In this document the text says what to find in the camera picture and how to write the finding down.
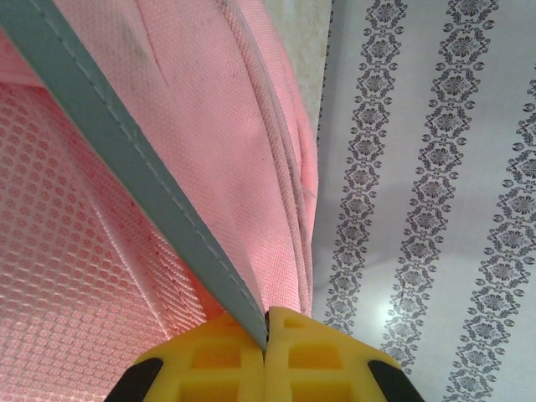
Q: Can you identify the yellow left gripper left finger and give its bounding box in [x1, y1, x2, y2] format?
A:
[111, 313, 268, 402]

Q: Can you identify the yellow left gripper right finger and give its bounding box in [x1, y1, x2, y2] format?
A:
[265, 307, 424, 402]

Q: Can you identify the pink student backpack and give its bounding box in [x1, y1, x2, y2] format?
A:
[0, 0, 323, 348]

